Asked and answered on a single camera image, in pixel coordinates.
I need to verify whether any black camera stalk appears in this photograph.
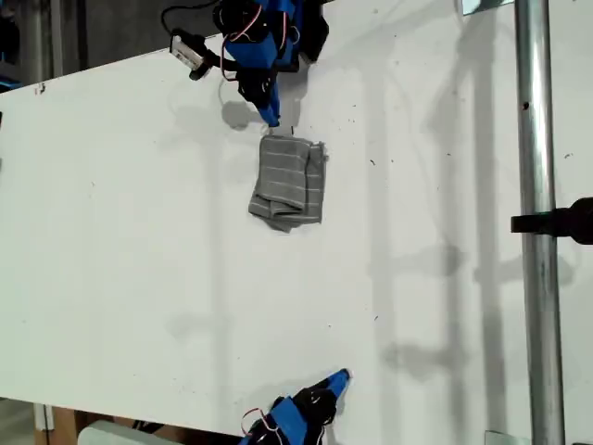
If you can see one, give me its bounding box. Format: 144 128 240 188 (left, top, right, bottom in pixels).
188 49 240 83

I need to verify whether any grey striped towel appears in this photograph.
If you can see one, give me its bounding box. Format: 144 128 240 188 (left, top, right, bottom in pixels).
247 133 331 235

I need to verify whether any wooden table leg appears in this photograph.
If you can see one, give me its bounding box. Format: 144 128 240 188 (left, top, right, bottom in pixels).
53 407 79 445

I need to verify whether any black camera box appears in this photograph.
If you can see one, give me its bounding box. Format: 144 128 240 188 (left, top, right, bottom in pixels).
169 28 208 71

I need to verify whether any black clamp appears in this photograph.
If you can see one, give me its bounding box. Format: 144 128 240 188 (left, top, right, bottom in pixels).
511 197 593 247

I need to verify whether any steel post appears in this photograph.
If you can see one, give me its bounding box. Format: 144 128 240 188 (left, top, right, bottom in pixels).
512 0 567 445

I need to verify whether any red white servo wire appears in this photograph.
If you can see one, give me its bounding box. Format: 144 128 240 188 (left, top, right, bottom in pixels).
240 406 284 440
221 16 301 83

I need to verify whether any black camera cable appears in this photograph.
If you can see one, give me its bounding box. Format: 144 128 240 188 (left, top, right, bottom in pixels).
160 0 220 37

